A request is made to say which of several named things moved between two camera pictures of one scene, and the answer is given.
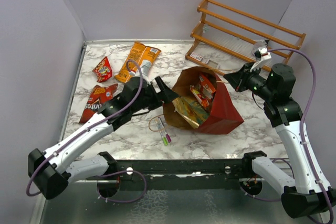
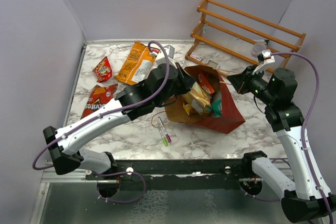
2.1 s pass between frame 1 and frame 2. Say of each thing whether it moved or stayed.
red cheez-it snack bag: stayed
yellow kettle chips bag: stayed
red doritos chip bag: stayed
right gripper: stayed
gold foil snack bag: moved
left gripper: moved
